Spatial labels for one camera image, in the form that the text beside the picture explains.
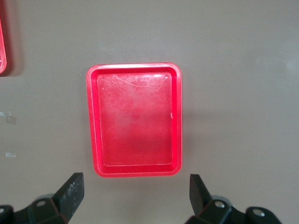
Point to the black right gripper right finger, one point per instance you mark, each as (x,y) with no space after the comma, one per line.
(198,196)

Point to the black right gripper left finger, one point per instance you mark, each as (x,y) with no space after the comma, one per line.
(70,196)

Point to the empty-bottomed red plastic tray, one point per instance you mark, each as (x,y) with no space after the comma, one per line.
(135,126)

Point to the brown tape patch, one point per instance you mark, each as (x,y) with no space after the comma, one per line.
(11,120)

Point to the clear tape piece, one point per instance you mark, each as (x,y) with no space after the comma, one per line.
(5,113)
(10,154)

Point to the red tray holding pipe fittings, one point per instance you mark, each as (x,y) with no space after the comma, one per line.
(3,56)

